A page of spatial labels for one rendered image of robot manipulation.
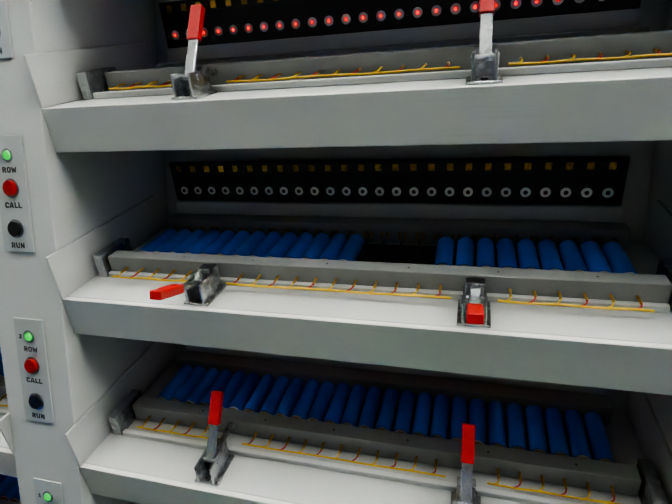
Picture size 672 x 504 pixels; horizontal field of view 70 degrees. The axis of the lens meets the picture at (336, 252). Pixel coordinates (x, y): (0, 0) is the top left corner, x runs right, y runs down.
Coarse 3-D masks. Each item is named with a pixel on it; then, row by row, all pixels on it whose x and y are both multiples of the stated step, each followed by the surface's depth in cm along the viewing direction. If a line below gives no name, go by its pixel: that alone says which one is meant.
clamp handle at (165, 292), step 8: (192, 272) 48; (200, 272) 48; (200, 280) 48; (160, 288) 43; (168, 288) 43; (176, 288) 44; (184, 288) 45; (152, 296) 42; (160, 296) 41; (168, 296) 42
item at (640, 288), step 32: (128, 256) 54; (160, 256) 53; (192, 256) 53; (224, 256) 52; (256, 256) 51; (288, 288) 48; (320, 288) 47; (416, 288) 45; (448, 288) 45; (512, 288) 43; (544, 288) 43; (576, 288) 42; (608, 288) 41; (640, 288) 40
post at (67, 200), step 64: (64, 0) 50; (128, 0) 60; (0, 64) 49; (0, 128) 50; (64, 192) 51; (128, 192) 61; (0, 256) 53; (0, 320) 54; (64, 320) 52; (64, 384) 53; (64, 448) 55
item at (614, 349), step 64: (64, 256) 51; (640, 256) 49; (128, 320) 50; (192, 320) 48; (256, 320) 46; (320, 320) 44; (384, 320) 43; (448, 320) 42; (512, 320) 41; (576, 320) 40; (640, 320) 40; (576, 384) 40; (640, 384) 38
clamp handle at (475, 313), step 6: (474, 288) 40; (474, 294) 41; (474, 300) 40; (480, 300) 40; (468, 306) 37; (474, 306) 37; (480, 306) 37; (468, 312) 35; (474, 312) 35; (480, 312) 35; (468, 318) 35; (474, 318) 34; (480, 318) 34; (480, 324) 34
